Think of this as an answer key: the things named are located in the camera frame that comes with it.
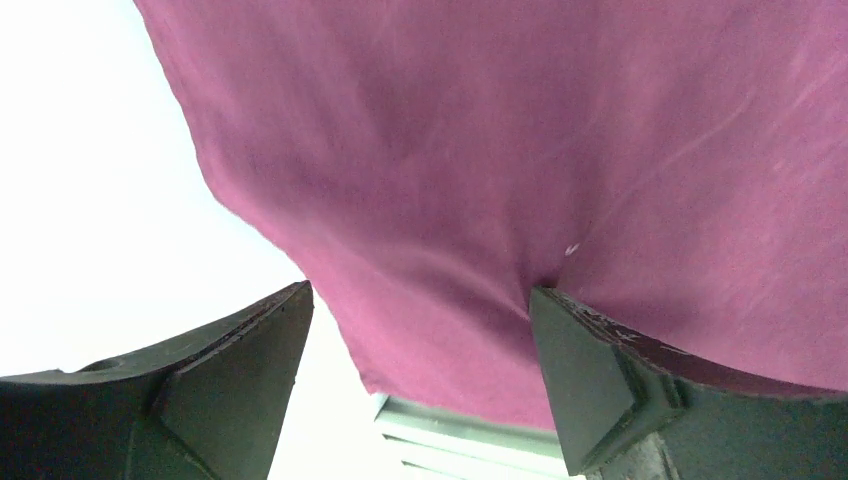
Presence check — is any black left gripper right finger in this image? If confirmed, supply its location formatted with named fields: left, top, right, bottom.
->
left=529, top=287, right=847, bottom=479

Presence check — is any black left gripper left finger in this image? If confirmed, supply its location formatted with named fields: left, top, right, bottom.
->
left=1, top=281, right=314, bottom=479

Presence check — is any purple cloth wrap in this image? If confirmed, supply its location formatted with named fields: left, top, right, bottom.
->
left=137, top=1, right=847, bottom=429

